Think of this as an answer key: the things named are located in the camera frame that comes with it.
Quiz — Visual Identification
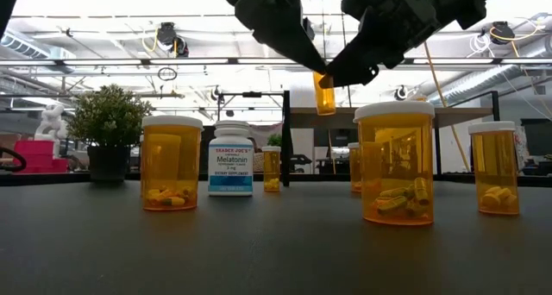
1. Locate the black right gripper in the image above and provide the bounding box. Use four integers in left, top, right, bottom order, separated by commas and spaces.
317, 0, 511, 90

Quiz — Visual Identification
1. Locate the white melatonin bottle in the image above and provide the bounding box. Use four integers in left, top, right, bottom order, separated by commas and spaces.
207, 119, 255, 198

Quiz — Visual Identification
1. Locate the colourful floral panel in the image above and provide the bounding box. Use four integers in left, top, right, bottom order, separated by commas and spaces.
515, 125, 526, 169

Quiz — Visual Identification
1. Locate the black monitor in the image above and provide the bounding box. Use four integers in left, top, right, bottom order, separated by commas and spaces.
520, 117, 552, 158

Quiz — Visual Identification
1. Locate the green potted plant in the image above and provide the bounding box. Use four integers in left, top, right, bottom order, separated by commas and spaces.
66, 83, 154, 184

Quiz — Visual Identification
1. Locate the red plastic bin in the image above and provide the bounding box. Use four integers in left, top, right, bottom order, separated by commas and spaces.
23, 156, 70, 174
13, 139, 55, 159

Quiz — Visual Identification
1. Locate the yellow hanging cable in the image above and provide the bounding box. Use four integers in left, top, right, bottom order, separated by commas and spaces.
422, 40, 472, 173

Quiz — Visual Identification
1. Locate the wooden shelf, black frame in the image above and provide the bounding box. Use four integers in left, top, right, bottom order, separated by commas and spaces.
282, 90, 501, 188

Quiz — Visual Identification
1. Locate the hanging black ring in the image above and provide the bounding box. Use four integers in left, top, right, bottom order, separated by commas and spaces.
157, 66, 179, 82

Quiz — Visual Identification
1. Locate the thick black cable loop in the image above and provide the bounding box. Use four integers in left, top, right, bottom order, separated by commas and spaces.
0, 146, 28, 173

